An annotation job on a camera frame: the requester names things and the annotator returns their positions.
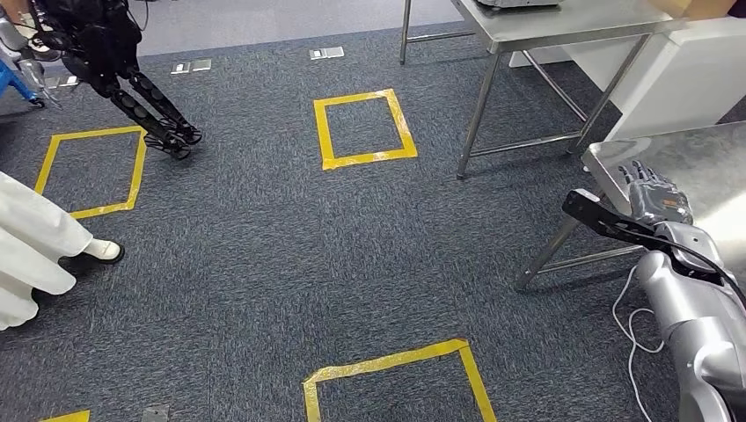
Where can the blue metal shelf rack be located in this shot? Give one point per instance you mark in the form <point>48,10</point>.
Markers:
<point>17,81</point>

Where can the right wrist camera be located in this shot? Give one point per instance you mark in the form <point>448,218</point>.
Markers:
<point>588,212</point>

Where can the person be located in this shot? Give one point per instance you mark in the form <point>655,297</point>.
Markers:
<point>35,233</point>

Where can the white cabinet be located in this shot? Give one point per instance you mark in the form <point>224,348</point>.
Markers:
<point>670,87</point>

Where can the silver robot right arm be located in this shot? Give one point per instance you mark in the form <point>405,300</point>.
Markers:
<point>693,314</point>

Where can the grey stamped metal panel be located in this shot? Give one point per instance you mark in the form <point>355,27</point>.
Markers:
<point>519,3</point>

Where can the large stainless steel workbench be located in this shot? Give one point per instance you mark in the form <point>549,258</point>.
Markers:
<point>711,169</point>

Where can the metal floor socket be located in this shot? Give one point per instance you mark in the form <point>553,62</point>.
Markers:
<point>326,53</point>
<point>191,66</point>
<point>61,81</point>

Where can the stainless steel table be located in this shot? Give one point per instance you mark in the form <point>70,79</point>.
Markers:
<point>553,26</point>

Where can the black humanoid robot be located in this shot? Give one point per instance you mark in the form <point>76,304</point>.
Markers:
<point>105,35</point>

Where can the yellow floor tape square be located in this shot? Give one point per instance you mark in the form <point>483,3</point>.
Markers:
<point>64,416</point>
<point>137,175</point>
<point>323,134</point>
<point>379,362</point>

